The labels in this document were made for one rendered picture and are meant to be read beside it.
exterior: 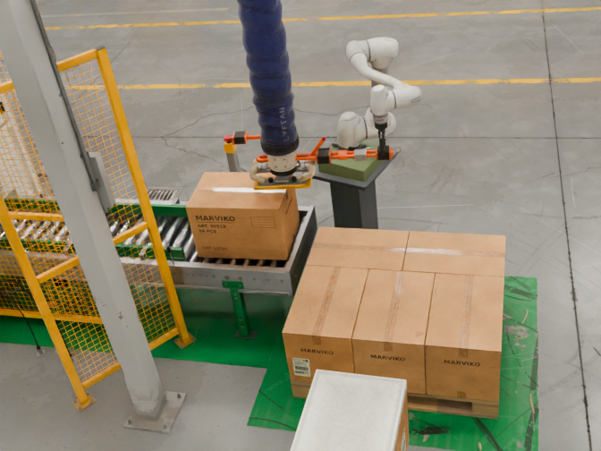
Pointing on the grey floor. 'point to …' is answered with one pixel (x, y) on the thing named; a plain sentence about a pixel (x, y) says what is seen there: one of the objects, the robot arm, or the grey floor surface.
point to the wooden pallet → (451, 405)
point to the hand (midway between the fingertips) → (383, 151)
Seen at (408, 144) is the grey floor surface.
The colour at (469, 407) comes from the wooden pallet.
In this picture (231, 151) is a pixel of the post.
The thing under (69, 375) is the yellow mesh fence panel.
